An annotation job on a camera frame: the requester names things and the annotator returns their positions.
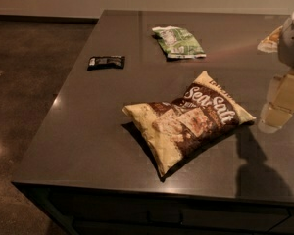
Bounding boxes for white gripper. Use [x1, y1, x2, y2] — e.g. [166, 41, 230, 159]
[258, 68, 294, 134]

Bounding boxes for green jalapeno chip bag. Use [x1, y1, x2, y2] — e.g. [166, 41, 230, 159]
[152, 26, 206, 59]

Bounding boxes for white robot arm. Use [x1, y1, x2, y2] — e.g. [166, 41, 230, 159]
[257, 11, 294, 133]

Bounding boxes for brown sea salt chip bag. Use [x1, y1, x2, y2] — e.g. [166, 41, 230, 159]
[122, 71, 255, 176]

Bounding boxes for black rxbar chocolate bar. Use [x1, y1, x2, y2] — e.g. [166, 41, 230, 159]
[87, 56, 125, 71]

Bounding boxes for cream snack wrapper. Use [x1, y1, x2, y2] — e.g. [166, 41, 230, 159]
[257, 26, 282, 53]

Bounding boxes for dark table drawer cabinet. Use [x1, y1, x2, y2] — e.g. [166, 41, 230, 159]
[14, 182, 294, 235]

